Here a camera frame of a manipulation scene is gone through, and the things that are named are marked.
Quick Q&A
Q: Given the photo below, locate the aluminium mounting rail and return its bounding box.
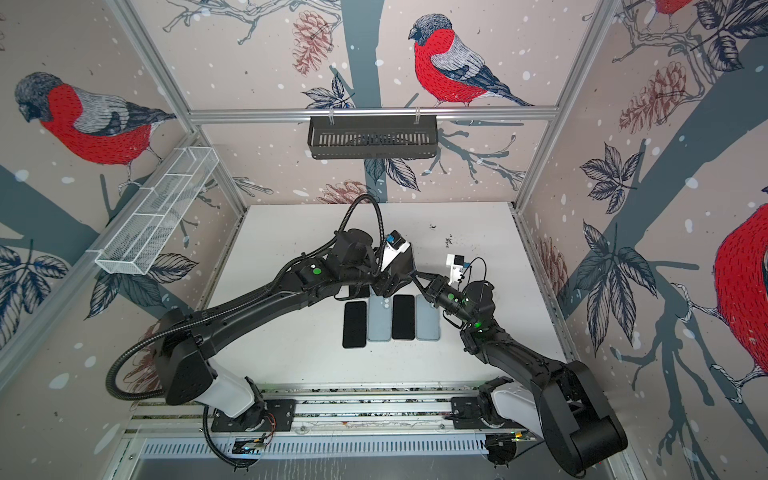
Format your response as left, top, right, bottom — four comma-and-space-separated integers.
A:
122, 383, 622, 439

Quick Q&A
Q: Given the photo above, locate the black corrugated cable hose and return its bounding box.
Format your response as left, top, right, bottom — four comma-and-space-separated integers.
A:
105, 193, 386, 469

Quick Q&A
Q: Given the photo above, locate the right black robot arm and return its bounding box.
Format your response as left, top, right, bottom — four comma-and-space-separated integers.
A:
412, 272, 628, 476

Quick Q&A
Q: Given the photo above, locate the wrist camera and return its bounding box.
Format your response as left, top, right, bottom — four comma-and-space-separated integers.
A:
446, 254, 470, 287
381, 230, 411, 271

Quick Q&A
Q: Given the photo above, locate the light-blue case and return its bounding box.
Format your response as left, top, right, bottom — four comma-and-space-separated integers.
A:
367, 296, 392, 342
415, 295, 441, 341

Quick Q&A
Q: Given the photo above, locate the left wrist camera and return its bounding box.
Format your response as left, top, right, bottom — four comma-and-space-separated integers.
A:
381, 230, 411, 271

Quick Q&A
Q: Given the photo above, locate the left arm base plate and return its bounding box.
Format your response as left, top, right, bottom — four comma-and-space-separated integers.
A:
211, 399, 297, 433

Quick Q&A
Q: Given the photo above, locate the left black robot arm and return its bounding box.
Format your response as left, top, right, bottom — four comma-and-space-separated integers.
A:
153, 229, 415, 425

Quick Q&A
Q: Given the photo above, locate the white wire mesh basket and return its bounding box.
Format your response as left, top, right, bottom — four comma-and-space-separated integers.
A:
95, 146, 219, 275

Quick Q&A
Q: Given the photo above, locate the black phone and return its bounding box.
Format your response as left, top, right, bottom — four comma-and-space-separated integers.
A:
392, 295, 416, 340
348, 286, 370, 300

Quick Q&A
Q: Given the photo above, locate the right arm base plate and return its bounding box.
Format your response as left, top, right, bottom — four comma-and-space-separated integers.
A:
446, 397, 511, 430

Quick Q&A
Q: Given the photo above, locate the black hanging basket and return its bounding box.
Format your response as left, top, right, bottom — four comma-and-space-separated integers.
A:
307, 115, 439, 160

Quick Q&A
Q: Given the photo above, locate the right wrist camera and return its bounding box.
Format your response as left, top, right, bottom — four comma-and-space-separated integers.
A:
446, 254, 470, 287

